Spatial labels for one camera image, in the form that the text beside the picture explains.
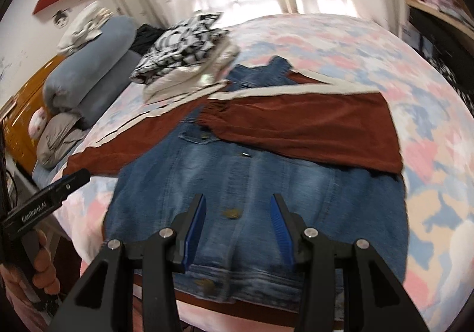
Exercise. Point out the orange wooden headboard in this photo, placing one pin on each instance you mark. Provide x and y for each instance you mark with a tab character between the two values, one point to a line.
22	102

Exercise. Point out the pastel patchwork bed blanket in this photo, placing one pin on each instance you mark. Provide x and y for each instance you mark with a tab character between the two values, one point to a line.
426	139

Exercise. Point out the cream folded garment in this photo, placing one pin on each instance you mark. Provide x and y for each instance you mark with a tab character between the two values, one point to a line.
185	83

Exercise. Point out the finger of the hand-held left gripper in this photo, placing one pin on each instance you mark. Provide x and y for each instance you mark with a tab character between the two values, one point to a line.
68	183

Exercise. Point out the rust red pants cream stripe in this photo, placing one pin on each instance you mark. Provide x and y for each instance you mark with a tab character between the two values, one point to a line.
296	128

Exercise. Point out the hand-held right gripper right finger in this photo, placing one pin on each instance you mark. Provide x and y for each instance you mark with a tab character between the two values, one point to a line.
281	228

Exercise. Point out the person's left hand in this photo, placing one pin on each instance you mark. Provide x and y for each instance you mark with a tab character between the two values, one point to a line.
46	261

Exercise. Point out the blue denim jacket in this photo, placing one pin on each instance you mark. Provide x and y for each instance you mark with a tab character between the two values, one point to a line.
240	191

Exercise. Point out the grey pillow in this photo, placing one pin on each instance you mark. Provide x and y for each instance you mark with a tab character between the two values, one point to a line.
59	139

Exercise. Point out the black white-dotted cloth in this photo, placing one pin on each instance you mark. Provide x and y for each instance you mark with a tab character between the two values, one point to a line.
450	76

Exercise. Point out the pink floral pillow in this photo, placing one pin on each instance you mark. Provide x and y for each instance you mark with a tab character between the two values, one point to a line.
37	123

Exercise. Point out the white crumpled cloth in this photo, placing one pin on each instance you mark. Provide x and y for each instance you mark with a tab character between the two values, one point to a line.
83	26

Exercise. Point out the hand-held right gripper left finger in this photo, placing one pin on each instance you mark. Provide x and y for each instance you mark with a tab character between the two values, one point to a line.
194	228

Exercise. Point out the black and white patterned garment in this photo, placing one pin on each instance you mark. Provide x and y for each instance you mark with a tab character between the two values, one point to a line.
177	46

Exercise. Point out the dark wall sticker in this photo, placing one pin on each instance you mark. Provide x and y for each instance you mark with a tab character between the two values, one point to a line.
60	18

